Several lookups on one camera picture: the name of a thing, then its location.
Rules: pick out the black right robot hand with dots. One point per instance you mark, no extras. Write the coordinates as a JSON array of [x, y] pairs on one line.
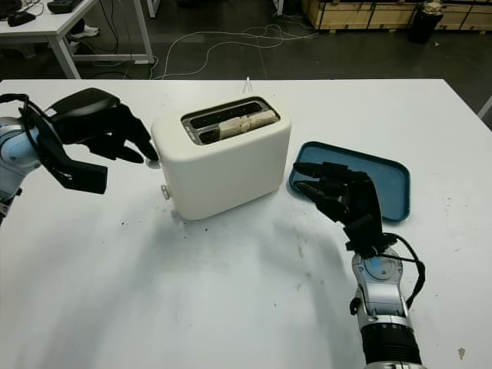
[[361, 196]]

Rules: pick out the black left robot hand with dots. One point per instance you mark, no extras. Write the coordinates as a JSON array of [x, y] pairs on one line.
[[92, 111]]

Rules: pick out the white toaster lever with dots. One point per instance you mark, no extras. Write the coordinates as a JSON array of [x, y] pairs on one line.
[[154, 164]]

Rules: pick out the white bread slice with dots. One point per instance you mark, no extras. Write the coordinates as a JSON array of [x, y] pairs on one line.
[[238, 125]]

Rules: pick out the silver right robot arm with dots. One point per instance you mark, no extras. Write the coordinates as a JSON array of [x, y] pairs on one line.
[[384, 292]]

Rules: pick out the blue plastic tray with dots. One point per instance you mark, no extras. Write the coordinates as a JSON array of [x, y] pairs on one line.
[[384, 180]]

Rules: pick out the silver toaster knob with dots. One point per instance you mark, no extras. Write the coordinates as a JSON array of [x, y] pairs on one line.
[[166, 192]]

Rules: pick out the white two-slot toaster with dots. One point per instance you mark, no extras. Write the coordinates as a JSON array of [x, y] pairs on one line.
[[223, 177]]

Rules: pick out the small bread crumb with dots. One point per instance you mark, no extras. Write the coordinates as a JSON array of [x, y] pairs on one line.
[[462, 353]]

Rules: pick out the white shoes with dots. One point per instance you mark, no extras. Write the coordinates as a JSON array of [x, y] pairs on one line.
[[84, 30]]

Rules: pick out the white office desk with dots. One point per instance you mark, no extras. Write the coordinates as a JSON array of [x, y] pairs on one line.
[[38, 23]]

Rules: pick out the black desktop device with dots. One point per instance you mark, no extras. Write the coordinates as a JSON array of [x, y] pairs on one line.
[[63, 4]]

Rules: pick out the black computer mouse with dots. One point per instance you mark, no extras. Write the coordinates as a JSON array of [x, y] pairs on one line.
[[21, 18]]

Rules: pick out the black waste bin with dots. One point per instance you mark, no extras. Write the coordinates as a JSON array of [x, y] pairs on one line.
[[423, 25]]

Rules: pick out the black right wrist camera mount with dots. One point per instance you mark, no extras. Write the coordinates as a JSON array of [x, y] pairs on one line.
[[365, 230]]

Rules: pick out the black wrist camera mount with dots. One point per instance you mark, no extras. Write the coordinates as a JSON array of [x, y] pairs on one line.
[[84, 177], [365, 230]]

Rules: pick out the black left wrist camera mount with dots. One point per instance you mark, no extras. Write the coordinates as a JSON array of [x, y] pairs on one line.
[[84, 177]]

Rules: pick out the white frame bar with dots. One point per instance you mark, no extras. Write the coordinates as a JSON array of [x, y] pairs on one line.
[[486, 107]]

